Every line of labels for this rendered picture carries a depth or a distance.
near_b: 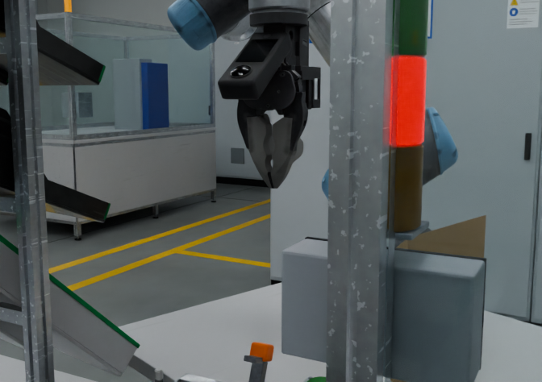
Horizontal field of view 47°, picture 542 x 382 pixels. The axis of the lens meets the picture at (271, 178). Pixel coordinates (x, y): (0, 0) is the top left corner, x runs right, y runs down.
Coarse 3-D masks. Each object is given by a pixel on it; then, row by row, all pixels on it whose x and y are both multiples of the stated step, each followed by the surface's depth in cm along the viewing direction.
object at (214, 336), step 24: (264, 288) 154; (192, 312) 137; (216, 312) 137; (240, 312) 137; (264, 312) 137; (144, 336) 124; (168, 336) 124; (192, 336) 124; (216, 336) 124; (240, 336) 124; (264, 336) 124; (144, 360) 113; (168, 360) 113; (192, 360) 113; (216, 360) 113; (240, 360) 113; (288, 360) 113; (312, 360) 113
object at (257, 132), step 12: (252, 120) 77; (264, 120) 77; (252, 132) 77; (264, 132) 77; (252, 144) 78; (264, 144) 77; (252, 156) 78; (264, 156) 77; (264, 168) 77; (264, 180) 78
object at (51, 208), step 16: (0, 112) 62; (0, 128) 62; (0, 144) 62; (0, 160) 63; (0, 176) 63; (0, 192) 69; (48, 192) 67; (64, 192) 69; (80, 192) 70; (48, 208) 74; (64, 208) 69; (80, 208) 71; (96, 208) 72
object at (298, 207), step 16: (320, 64) 376; (320, 96) 378; (272, 112) 396; (320, 112) 380; (320, 128) 381; (304, 144) 388; (320, 144) 382; (272, 160) 400; (304, 160) 389; (320, 160) 384; (288, 176) 396; (304, 176) 390; (320, 176) 385; (272, 192) 403; (288, 192) 397; (304, 192) 392; (320, 192) 386; (272, 208) 404; (288, 208) 399; (304, 208) 393; (320, 208) 388; (272, 224) 406; (288, 224) 400; (304, 224) 395; (320, 224) 389; (272, 240) 407; (288, 240) 402; (272, 256) 409; (272, 272) 410
